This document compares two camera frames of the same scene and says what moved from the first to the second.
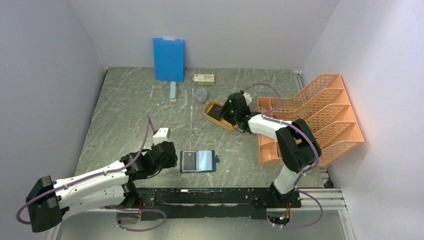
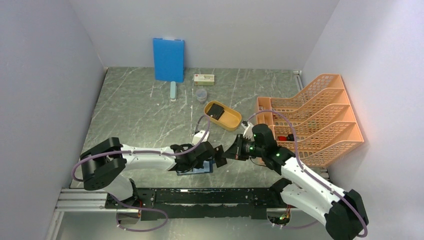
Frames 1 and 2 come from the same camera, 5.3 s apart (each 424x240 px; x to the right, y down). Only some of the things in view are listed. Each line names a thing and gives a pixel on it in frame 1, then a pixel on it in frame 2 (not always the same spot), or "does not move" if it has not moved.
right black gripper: [225, 110] to [231, 152]
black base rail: [209, 203] does not move
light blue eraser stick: [173, 91] does not move
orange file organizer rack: [323, 103] does not move
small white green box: [204, 79] does not move
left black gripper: [171, 161] to [199, 164]
